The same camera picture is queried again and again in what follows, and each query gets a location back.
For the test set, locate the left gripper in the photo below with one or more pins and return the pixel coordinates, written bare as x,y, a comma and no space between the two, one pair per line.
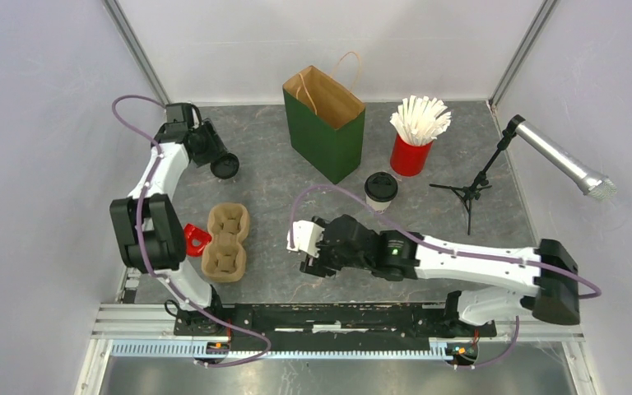
216,146

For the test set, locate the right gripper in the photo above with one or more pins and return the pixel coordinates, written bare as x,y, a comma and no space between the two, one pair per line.
318,267

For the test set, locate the black coffee lid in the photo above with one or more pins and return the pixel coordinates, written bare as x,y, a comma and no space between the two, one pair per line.
381,187
226,167

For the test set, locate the white paper coffee cup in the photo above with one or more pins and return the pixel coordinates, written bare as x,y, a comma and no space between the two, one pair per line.
376,205

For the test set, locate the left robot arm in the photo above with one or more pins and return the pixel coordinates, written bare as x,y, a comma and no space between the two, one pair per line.
149,234

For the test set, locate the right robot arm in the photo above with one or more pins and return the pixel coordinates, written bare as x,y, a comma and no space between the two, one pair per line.
542,281

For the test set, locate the red cup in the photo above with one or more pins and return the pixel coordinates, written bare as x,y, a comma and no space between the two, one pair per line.
408,160

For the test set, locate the red plastic clip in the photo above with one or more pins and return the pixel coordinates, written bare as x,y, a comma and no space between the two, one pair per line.
196,239

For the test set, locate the brown cardboard cup carrier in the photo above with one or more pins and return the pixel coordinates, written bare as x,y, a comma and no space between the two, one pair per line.
224,260

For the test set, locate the green paper bag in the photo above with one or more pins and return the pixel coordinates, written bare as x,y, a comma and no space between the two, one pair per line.
326,121

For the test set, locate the white wrapped straws bundle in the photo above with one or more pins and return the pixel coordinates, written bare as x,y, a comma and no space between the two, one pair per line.
420,119

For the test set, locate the silver microphone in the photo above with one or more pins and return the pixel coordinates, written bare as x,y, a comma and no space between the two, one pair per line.
590,182

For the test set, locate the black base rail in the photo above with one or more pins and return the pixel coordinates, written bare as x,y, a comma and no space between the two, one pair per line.
330,327

